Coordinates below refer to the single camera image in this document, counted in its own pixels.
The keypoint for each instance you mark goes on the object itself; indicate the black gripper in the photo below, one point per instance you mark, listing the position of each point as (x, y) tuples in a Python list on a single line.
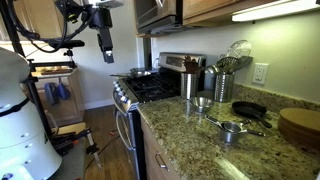
[(100, 18)]

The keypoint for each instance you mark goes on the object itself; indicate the small silver measuring pot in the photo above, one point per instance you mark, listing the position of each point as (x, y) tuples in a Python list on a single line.
[(256, 133)]

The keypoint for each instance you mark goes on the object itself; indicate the silver frying pan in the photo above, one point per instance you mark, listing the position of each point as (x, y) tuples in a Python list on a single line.
[(140, 73)]

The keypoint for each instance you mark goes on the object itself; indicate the stainless steel microwave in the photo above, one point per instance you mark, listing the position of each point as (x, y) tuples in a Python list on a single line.
[(153, 13)]

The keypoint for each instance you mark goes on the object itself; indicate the brown serving tray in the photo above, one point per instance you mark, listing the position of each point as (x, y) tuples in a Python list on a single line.
[(55, 70)]

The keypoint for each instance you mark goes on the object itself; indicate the stainless steel gas stove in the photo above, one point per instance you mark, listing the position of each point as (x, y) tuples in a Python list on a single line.
[(143, 88)]

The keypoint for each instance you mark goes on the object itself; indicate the blue oven mitt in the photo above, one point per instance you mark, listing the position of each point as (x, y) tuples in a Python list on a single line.
[(50, 94), (62, 91)]

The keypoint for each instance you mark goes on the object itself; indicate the wooden sideboard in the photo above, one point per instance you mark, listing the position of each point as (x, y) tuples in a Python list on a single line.
[(71, 110)]

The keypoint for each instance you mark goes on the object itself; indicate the dark wooden pasta fork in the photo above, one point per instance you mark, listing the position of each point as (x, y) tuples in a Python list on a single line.
[(190, 64)]

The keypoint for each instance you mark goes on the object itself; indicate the light wooden plank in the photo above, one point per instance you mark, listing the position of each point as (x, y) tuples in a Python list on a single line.
[(71, 128)]

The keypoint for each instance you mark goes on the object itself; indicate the perforated steel utensil holder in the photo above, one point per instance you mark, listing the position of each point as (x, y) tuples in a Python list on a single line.
[(224, 88), (189, 86)]

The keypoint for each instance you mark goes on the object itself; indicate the black clamp with orange trigger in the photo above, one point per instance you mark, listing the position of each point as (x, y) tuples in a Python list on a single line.
[(66, 141)]

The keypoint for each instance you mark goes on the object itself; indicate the silver bar clamp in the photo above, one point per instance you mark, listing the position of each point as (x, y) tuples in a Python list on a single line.
[(93, 150)]

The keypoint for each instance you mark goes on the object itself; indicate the silver ladle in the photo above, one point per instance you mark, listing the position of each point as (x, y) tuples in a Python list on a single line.
[(211, 69)]

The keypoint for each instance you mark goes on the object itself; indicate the silver metal bowl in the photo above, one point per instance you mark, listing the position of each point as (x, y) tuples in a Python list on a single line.
[(201, 103)]

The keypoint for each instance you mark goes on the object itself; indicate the wooden base cabinet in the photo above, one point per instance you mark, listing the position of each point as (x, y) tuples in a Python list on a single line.
[(153, 146)]

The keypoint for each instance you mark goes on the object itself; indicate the metal whisk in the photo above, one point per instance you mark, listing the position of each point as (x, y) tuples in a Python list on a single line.
[(226, 65)]

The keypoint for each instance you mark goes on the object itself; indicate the perforated workbench top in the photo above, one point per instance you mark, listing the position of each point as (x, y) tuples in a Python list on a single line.
[(73, 163)]

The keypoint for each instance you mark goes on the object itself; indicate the black spatula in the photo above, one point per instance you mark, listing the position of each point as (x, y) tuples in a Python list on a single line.
[(243, 63)]

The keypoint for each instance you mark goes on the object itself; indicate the large silver measuring pot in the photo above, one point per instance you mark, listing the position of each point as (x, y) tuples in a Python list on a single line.
[(228, 136)]

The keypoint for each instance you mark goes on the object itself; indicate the dark bowl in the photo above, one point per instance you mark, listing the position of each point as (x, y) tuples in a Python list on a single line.
[(248, 108)]

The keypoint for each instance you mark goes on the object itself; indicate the under cabinet light strip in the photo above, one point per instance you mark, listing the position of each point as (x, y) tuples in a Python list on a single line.
[(273, 10)]

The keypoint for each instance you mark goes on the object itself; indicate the round wooden cutting board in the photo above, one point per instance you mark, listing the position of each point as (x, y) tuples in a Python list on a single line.
[(300, 121)]

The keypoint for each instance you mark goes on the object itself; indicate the black stereo camera bar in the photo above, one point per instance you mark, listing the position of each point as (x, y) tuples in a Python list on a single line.
[(66, 43)]

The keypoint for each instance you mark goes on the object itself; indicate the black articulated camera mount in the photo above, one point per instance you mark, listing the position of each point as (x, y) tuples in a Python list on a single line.
[(68, 55)]

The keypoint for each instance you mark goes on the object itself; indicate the wooden wall cabinets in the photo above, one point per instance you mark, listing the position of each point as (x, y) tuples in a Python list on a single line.
[(206, 6)]

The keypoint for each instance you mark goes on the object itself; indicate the white wall outlet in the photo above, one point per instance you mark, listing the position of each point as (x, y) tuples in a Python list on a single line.
[(260, 73)]

